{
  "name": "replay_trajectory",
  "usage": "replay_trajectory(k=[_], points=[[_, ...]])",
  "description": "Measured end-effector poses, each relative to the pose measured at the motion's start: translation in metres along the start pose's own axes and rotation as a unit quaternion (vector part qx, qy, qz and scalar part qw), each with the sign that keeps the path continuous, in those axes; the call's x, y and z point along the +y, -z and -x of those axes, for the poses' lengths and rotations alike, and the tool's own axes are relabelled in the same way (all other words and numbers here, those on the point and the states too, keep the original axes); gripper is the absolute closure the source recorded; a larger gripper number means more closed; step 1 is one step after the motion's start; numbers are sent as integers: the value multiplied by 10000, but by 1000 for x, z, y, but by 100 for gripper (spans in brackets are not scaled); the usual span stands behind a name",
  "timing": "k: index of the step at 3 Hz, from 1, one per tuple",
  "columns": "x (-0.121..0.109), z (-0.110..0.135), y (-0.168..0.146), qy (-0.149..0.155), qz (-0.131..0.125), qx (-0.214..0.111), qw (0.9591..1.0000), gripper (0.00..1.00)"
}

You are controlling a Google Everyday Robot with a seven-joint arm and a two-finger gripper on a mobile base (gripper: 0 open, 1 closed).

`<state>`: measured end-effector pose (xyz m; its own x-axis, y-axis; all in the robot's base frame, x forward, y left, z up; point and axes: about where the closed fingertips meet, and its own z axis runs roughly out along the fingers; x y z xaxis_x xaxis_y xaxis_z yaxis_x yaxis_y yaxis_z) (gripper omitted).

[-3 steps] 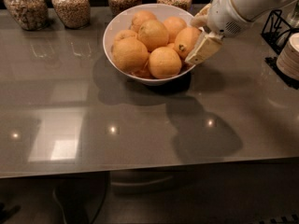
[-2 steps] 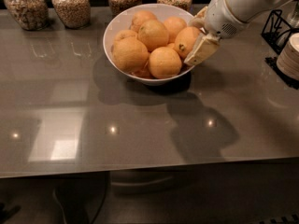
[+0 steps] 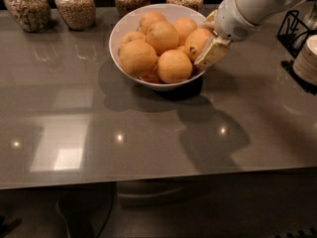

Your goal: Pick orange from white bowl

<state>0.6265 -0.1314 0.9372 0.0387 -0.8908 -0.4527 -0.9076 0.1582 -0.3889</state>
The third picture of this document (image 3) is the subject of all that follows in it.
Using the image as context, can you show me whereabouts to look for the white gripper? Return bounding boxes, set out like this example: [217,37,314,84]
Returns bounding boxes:
[194,0,261,70]

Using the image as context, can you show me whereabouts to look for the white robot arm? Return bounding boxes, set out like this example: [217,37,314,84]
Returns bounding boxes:
[194,0,307,70]

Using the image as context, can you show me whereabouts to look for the orange at bowl front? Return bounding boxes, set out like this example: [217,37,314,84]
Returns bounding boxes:
[157,50,193,84]

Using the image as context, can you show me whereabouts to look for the orange at bowl back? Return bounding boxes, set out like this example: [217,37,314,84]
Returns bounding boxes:
[138,11,165,34]

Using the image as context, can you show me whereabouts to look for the white ceramic bowl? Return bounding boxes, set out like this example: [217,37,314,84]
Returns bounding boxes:
[109,4,205,91]

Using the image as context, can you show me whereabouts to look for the small orange at left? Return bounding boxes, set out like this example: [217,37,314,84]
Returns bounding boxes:
[121,31,146,45]

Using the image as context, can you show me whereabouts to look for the stack of white plates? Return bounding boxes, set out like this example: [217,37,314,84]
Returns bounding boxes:
[293,35,317,86]

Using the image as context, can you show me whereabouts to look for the glass jar far left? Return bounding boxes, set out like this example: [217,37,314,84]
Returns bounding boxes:
[4,0,52,33]

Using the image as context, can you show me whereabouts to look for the black wire rack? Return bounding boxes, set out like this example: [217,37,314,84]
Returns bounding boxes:
[276,10,317,58]

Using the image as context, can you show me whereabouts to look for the drawer handle under counter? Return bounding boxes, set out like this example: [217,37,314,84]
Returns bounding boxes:
[117,180,184,207]

